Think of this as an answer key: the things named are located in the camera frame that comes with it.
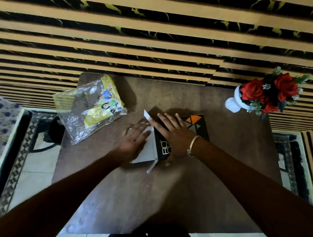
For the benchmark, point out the person's right hand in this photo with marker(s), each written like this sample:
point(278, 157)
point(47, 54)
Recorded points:
point(177, 139)

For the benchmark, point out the person's left hand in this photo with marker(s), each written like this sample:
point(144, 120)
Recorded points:
point(129, 146)

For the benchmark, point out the person's right little finger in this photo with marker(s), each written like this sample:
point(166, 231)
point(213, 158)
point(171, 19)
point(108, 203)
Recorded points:
point(181, 121)

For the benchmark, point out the person's right middle finger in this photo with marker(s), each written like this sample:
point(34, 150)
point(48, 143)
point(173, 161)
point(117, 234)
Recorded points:
point(165, 122)

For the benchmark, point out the person's left thumb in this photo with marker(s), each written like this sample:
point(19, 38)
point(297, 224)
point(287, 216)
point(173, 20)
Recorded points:
point(144, 136)

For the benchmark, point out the person's right thumb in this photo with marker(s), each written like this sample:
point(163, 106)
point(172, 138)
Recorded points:
point(168, 160)

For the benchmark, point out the black box with orange triangles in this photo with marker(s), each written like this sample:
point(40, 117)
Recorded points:
point(198, 127)

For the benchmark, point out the person's left forearm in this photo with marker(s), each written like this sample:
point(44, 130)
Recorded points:
point(61, 195)

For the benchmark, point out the person's right forearm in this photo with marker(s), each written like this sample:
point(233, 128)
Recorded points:
point(249, 185)

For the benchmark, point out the yellow printed packet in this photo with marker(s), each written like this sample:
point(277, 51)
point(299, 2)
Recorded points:
point(107, 102)

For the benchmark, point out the white flower vase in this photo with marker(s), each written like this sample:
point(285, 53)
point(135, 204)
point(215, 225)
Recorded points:
point(234, 102)

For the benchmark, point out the clear plastic bag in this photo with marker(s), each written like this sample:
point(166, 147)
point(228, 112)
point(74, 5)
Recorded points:
point(78, 122)

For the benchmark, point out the red artificial rose bouquet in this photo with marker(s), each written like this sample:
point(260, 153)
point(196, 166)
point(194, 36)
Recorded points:
point(271, 94)

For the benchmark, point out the patterned floor rug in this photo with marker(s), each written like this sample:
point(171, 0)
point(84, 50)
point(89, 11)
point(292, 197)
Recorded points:
point(297, 166)

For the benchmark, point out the blue dotted cloth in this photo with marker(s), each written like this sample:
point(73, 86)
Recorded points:
point(7, 119)

